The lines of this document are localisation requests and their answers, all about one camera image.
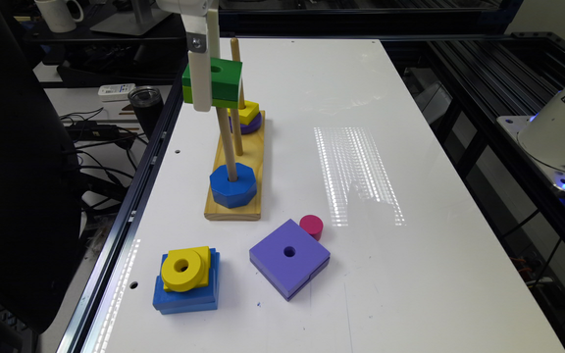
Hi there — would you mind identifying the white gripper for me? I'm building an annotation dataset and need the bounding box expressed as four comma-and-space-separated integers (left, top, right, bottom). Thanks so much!
156, 0, 221, 112

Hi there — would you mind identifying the green square block with hole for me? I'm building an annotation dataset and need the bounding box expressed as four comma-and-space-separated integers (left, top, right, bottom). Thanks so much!
181, 58, 242, 109

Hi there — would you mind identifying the small yellow square block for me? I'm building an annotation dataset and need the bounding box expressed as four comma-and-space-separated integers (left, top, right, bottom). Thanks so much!
238, 100, 260, 126

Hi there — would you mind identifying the purple round disc block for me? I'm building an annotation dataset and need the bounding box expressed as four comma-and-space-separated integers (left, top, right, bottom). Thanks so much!
239, 113, 263, 135

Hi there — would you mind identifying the blue octagon block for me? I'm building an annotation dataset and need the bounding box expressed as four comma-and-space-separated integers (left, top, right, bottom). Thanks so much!
210, 163, 257, 209

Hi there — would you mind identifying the pink cylinder block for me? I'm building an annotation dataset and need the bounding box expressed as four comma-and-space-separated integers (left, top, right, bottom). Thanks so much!
299, 215, 324, 241

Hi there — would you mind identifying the purple square block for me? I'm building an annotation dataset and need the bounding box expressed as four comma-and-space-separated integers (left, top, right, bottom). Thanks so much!
249, 219, 331, 301

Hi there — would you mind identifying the blue square block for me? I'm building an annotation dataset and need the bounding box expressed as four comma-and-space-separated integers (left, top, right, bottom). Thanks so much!
153, 248, 220, 315

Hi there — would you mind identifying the rear wooden peg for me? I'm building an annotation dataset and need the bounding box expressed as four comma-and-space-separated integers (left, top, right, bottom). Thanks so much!
231, 37, 245, 109

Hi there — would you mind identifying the wooden peg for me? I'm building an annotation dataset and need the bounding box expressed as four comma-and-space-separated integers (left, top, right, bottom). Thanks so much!
230, 109, 243, 156
216, 107, 238, 182
231, 37, 245, 109

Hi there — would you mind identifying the grey monitor stand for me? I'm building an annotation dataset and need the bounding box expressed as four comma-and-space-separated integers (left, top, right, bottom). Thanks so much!
90, 0, 170, 36

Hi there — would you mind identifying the front wooden peg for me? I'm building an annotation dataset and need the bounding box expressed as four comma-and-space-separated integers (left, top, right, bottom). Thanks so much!
216, 107, 238, 182

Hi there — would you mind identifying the middle wooden peg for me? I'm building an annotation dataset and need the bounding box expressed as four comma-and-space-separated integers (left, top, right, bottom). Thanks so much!
230, 109, 243, 156

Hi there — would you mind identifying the black tumbler cup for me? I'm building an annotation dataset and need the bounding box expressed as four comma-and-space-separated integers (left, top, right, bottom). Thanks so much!
128, 86, 164, 138

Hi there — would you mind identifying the white remote label device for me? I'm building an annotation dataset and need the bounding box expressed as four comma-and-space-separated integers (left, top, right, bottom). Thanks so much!
97, 83, 136, 102

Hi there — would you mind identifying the wooden peg base board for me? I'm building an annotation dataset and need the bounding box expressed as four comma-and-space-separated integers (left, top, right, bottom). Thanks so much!
204, 110, 266, 221

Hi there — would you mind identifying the white mug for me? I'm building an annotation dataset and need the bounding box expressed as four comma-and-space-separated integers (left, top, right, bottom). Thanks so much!
34, 0, 84, 33

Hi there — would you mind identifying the black office chair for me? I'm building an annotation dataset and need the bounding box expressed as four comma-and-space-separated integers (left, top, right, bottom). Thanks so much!
0, 11, 80, 333

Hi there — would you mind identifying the yellow ring block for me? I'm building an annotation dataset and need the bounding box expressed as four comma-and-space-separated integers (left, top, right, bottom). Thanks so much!
161, 246, 212, 292

